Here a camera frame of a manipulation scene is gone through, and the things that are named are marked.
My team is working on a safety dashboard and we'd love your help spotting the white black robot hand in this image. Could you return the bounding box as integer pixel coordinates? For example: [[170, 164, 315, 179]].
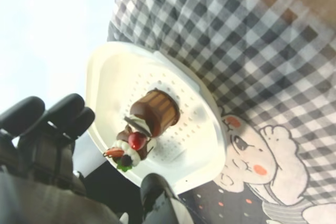
[[0, 93, 196, 224]]

